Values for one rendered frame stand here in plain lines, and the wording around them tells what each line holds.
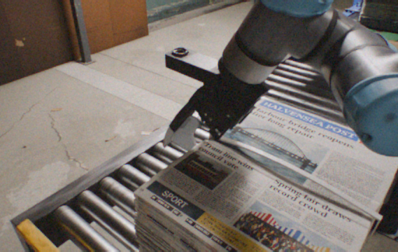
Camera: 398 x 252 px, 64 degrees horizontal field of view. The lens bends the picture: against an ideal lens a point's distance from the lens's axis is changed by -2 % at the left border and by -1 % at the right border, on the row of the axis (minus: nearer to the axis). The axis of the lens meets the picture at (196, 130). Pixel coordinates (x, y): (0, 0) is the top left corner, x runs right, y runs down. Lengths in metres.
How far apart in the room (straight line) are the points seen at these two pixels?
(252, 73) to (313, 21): 0.10
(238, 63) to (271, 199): 0.19
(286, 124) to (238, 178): 0.18
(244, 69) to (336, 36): 0.12
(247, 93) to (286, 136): 0.15
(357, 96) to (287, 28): 0.13
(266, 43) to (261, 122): 0.23
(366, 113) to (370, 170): 0.28
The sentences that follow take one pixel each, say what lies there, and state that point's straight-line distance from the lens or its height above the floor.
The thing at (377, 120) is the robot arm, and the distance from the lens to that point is 0.31.
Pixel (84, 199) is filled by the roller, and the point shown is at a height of 0.80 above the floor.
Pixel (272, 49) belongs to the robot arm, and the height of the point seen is 1.22.
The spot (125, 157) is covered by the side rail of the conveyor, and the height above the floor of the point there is 0.80.
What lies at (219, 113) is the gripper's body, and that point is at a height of 1.11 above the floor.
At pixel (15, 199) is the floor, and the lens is 2.16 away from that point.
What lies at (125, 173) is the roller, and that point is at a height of 0.80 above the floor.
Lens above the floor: 1.36
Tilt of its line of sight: 34 degrees down
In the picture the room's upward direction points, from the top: straight up
